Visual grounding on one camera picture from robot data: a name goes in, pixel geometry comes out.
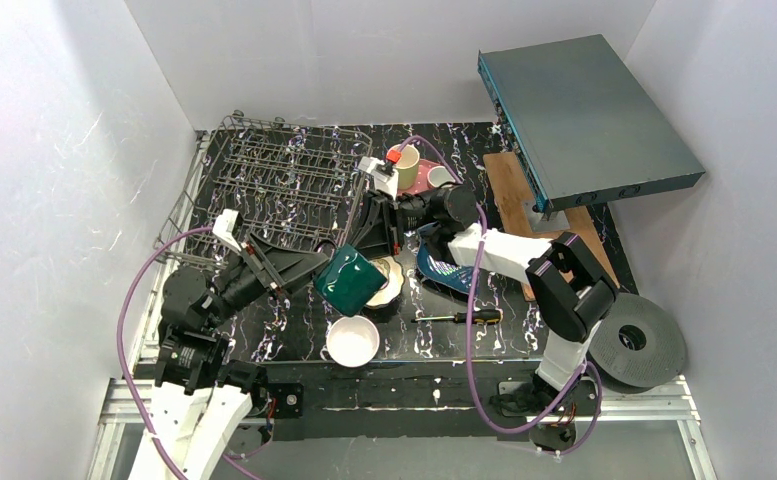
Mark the grey wire dish rack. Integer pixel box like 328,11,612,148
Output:
154,110,372,269

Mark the pink dotted plate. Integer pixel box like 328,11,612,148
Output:
398,159,443,195

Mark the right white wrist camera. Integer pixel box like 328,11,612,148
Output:
356,156,399,199

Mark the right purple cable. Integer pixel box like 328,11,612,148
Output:
394,135,605,458

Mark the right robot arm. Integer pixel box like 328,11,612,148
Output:
315,182,619,416

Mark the wooden board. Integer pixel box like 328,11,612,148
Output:
483,152,620,285

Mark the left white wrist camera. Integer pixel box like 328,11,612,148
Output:
212,209,243,254

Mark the teal metal case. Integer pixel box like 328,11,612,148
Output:
477,34,705,215

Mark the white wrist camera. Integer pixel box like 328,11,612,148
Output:
356,156,399,199
212,209,243,254

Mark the pink small cup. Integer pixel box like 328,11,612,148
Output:
426,166,455,189

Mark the dark green cup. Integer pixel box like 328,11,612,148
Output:
313,245,388,317

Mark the light green mug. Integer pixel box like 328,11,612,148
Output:
386,144,420,190

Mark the white bowl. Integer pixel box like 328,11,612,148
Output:
326,315,381,368

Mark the blue leaf-shaped plate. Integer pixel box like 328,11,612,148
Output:
416,223,473,296

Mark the black yellow screwdriver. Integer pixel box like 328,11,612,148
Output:
411,309,503,325

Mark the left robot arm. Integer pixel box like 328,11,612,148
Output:
124,233,329,479

